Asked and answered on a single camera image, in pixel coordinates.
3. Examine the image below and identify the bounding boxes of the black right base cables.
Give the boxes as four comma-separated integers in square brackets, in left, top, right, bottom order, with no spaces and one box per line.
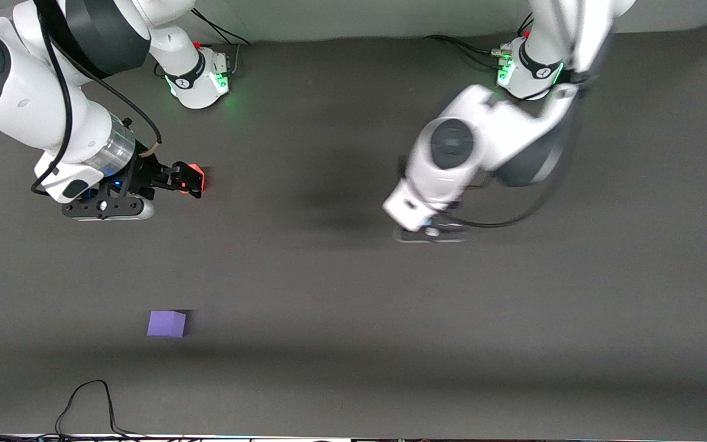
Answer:
[191,7,251,47]

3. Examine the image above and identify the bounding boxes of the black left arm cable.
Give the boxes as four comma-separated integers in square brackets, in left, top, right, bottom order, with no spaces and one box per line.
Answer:
[446,74,589,230]

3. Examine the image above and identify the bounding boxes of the purple foam block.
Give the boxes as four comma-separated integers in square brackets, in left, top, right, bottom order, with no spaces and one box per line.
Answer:
[147,310,187,338]

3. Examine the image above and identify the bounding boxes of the black looped table cable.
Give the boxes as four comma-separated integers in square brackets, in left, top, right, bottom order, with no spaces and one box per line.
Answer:
[55,379,147,440]

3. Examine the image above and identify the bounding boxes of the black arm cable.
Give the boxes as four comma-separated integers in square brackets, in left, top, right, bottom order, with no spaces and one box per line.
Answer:
[30,0,164,197]
[446,74,589,230]

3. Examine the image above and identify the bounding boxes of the orange foam block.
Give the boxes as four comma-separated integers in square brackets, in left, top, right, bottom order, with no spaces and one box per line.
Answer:
[183,162,206,195]

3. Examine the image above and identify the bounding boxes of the black left base cables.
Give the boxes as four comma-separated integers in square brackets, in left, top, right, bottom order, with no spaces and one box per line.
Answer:
[424,34,509,69]

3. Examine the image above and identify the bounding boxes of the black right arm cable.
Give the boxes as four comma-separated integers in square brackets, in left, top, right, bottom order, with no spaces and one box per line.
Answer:
[30,0,164,197]

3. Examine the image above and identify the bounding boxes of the black base cables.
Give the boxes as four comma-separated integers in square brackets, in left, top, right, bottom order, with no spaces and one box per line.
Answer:
[424,34,509,69]
[191,7,251,47]

